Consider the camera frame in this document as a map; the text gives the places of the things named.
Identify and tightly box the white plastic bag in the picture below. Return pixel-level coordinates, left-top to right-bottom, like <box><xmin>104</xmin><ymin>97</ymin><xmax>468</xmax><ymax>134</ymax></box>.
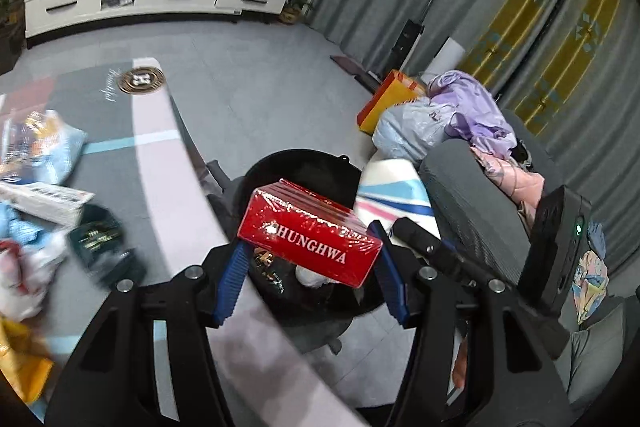
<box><xmin>0</xmin><ymin>227</ymin><xmax>69</xmax><ymax>324</ymax></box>
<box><xmin>372</xmin><ymin>99</ymin><xmax>459</xmax><ymax>164</ymax></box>

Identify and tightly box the blue snack packet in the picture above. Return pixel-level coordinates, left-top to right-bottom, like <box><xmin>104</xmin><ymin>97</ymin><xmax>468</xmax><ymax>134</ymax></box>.
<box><xmin>0</xmin><ymin>109</ymin><xmax>89</xmax><ymax>186</ymax></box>

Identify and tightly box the blue crinkled packet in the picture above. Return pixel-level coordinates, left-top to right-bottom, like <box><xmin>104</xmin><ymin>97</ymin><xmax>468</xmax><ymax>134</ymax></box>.
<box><xmin>0</xmin><ymin>201</ymin><xmax>41</xmax><ymax>254</ymax></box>

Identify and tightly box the black trash bin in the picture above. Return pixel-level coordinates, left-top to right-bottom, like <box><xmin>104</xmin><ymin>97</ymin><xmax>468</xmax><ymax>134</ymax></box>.
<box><xmin>231</xmin><ymin>148</ymin><xmax>397</xmax><ymax>322</ymax></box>

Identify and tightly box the dark floor mat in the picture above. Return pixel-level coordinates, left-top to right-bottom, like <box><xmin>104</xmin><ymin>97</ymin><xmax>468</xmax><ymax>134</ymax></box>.
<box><xmin>330</xmin><ymin>54</ymin><xmax>383</xmax><ymax>88</ymax></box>

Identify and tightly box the purple cloth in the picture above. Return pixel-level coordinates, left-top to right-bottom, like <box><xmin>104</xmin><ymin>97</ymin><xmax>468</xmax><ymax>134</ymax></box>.
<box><xmin>425</xmin><ymin>70</ymin><xmax>519</xmax><ymax>158</ymax></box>

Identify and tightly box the grey sofa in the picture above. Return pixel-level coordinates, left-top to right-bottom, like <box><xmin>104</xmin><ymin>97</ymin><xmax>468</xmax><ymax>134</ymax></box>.
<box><xmin>419</xmin><ymin>107</ymin><xmax>640</xmax><ymax>410</ymax></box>

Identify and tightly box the white crumpled tissue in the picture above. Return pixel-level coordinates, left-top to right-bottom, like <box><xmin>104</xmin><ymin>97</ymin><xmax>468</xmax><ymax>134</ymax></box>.
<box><xmin>295</xmin><ymin>266</ymin><xmax>333</xmax><ymax>290</ymax></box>

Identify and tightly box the dark green packet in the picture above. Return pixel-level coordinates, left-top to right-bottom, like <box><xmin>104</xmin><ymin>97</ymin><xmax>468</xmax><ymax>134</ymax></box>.
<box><xmin>66</xmin><ymin>204</ymin><xmax>147</xmax><ymax>289</ymax></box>

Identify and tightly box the large leafy potted plant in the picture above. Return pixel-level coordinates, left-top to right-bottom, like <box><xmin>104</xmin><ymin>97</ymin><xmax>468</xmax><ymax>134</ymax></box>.
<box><xmin>0</xmin><ymin>0</ymin><xmax>27</xmax><ymax>75</ymax></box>

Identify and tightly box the yellow packet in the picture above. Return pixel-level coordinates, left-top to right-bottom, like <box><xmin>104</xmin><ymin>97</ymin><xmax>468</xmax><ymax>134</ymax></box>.
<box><xmin>0</xmin><ymin>316</ymin><xmax>55</xmax><ymax>404</ymax></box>

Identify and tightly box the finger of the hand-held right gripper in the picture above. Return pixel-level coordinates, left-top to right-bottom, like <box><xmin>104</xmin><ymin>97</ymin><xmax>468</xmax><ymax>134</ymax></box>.
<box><xmin>391</xmin><ymin>217</ymin><xmax>523</xmax><ymax>303</ymax></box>

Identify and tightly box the white printed carton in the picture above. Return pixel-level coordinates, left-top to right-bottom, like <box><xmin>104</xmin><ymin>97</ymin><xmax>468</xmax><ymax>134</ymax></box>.
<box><xmin>354</xmin><ymin>156</ymin><xmax>442</xmax><ymax>239</ymax></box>

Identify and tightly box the red carton box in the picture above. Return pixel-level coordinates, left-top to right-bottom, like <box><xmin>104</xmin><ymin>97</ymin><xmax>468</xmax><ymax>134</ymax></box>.
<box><xmin>236</xmin><ymin>178</ymin><xmax>384</xmax><ymax>289</ymax></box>

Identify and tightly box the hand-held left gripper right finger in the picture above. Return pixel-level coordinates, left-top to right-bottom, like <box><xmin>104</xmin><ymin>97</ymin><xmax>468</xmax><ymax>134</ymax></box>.
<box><xmin>367</xmin><ymin>220</ymin><xmax>574</xmax><ymax>427</ymax></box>

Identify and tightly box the pink cloth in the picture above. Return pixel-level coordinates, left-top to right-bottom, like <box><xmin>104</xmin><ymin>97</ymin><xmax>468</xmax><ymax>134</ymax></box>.
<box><xmin>474</xmin><ymin>147</ymin><xmax>547</xmax><ymax>220</ymax></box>

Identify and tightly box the orange shopping bag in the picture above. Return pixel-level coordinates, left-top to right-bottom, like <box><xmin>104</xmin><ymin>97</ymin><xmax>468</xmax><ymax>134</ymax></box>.
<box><xmin>356</xmin><ymin>70</ymin><xmax>429</xmax><ymax>136</ymax></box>

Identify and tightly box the white long box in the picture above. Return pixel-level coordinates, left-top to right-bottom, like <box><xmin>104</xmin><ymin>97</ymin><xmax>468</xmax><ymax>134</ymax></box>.
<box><xmin>0</xmin><ymin>180</ymin><xmax>97</xmax><ymax>228</ymax></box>

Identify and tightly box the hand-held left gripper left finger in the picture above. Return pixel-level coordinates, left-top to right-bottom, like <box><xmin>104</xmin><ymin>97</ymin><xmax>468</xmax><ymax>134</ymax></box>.
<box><xmin>45</xmin><ymin>239</ymin><xmax>261</xmax><ymax>427</ymax></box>

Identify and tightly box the cartoon printed cloth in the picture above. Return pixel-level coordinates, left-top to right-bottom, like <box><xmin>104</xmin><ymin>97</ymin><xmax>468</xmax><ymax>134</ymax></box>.
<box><xmin>574</xmin><ymin>221</ymin><xmax>610</xmax><ymax>327</ymax></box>

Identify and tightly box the white board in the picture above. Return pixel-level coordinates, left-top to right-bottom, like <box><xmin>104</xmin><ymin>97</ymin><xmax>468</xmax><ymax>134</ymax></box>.
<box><xmin>434</xmin><ymin>37</ymin><xmax>467</xmax><ymax>74</ymax></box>

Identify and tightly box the black upright vacuum cleaner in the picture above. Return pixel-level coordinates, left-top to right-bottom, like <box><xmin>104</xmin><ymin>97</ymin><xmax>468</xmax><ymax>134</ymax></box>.
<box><xmin>389</xmin><ymin>0</ymin><xmax>452</xmax><ymax>74</ymax></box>

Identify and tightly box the small potted plant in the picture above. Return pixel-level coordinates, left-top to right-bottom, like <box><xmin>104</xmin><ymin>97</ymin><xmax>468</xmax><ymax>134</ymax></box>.
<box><xmin>279</xmin><ymin>0</ymin><xmax>315</xmax><ymax>26</ymax></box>

